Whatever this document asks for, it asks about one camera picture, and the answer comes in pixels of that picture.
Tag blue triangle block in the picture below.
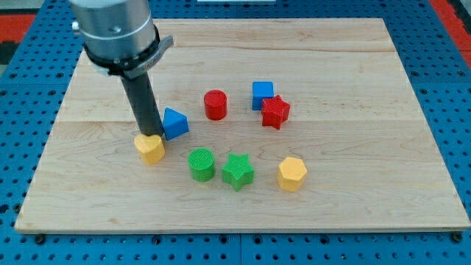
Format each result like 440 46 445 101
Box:
163 107 189 141

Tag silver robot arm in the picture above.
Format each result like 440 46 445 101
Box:
69 0 174 80

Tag light wooden board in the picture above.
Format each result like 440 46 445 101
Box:
15 18 470 234

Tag red cylinder block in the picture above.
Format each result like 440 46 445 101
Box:
204 89 227 121

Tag green star block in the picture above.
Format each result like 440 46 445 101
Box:
222 153 255 191

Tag green cylinder block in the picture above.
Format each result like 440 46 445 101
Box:
188 148 215 182

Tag red star block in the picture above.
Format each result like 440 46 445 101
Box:
261 95 291 130

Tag blue cube block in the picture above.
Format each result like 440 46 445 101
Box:
252 81 275 110

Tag yellow hexagon block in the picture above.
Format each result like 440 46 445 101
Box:
277 157 308 192

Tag yellow heart block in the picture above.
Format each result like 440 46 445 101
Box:
134 134 166 166

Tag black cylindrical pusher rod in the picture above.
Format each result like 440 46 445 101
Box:
121 74 164 136

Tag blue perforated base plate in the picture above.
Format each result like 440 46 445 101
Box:
1 0 470 264

